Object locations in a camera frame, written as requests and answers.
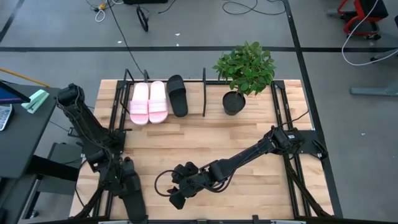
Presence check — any grey stand base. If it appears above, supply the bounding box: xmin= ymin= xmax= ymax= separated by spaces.
xmin=349 ymin=48 xmax=398 ymax=96

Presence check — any black looped floor cable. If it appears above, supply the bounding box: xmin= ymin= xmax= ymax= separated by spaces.
xmin=222 ymin=0 xmax=287 ymax=16

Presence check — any black rubber slide sandal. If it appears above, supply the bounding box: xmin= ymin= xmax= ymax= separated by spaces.
xmin=166 ymin=74 xmax=189 ymax=118
xmin=119 ymin=172 xmax=147 ymax=223

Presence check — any green plant in black pot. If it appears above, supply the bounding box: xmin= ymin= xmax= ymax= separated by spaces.
xmin=212 ymin=41 xmax=277 ymax=116

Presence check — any long black floor cable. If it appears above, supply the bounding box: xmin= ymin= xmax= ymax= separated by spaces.
xmin=106 ymin=0 xmax=147 ymax=78

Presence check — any black box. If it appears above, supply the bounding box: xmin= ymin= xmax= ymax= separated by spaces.
xmin=123 ymin=0 xmax=169 ymax=5

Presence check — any pink rubber slide sandal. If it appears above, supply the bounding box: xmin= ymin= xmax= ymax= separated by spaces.
xmin=129 ymin=82 xmax=150 ymax=126
xmin=148 ymin=80 xmax=169 ymax=124

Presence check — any black right gripper cable loop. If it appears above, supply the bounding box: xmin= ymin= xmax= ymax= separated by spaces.
xmin=154 ymin=169 xmax=178 ymax=198

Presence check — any black side desk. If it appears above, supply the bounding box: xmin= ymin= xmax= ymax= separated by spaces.
xmin=0 ymin=81 xmax=62 ymax=179

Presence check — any laptop with blue screen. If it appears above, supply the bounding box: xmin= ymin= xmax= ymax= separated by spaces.
xmin=0 ymin=80 xmax=31 ymax=105

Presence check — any black wire shoe shelf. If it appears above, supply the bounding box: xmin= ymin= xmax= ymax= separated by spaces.
xmin=123 ymin=67 xmax=208 ymax=118

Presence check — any red and black chair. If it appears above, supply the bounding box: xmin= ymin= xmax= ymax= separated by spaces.
xmin=337 ymin=0 xmax=389 ymax=40

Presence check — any white floor cable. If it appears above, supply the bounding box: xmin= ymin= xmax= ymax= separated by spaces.
xmin=341 ymin=0 xmax=398 ymax=67

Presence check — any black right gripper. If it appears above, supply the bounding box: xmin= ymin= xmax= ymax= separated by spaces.
xmin=167 ymin=161 xmax=208 ymax=210

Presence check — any yellow rod with black knob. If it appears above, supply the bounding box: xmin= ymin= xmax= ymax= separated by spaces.
xmin=0 ymin=67 xmax=50 ymax=88

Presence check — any white cord with yellow plug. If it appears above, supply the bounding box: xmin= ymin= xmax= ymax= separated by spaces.
xmin=94 ymin=2 xmax=107 ymax=23

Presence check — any black oval ring stand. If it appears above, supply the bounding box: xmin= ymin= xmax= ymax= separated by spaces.
xmin=136 ymin=5 xmax=149 ymax=32

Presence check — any black metal table frame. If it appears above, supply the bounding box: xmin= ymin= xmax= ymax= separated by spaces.
xmin=70 ymin=79 xmax=343 ymax=224

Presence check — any mint green stapler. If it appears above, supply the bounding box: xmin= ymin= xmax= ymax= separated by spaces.
xmin=21 ymin=89 xmax=50 ymax=114

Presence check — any grey calculator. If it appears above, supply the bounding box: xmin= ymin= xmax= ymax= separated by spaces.
xmin=0 ymin=104 xmax=13 ymax=131

